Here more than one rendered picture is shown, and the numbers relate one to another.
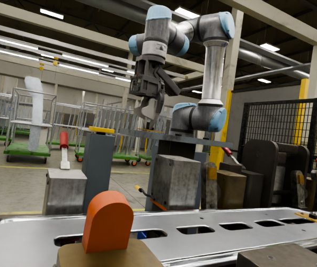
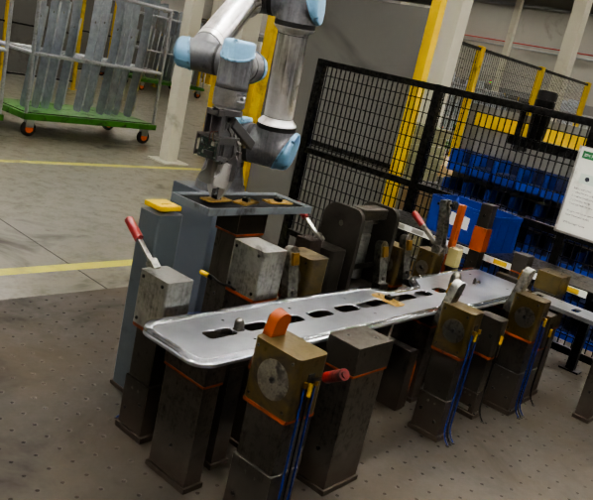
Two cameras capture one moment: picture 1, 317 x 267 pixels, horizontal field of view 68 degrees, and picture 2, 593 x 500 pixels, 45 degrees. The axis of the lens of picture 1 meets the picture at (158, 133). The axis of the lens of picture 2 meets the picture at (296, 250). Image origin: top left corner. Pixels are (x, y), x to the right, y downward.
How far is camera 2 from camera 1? 1.08 m
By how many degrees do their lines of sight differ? 28
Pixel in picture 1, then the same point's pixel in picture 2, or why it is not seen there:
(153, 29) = (235, 75)
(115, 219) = (285, 321)
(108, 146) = (175, 228)
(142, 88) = (217, 155)
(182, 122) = not seen: hidden behind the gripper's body
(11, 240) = (179, 336)
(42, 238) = (195, 334)
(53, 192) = (170, 295)
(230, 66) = not seen: outside the picture
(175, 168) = (265, 260)
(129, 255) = (288, 336)
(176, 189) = (263, 280)
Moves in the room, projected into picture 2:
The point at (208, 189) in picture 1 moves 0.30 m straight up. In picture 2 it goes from (290, 276) to (317, 151)
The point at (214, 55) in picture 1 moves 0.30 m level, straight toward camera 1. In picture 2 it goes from (292, 52) to (312, 55)
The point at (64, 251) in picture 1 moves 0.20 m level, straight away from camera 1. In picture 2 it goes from (262, 337) to (201, 294)
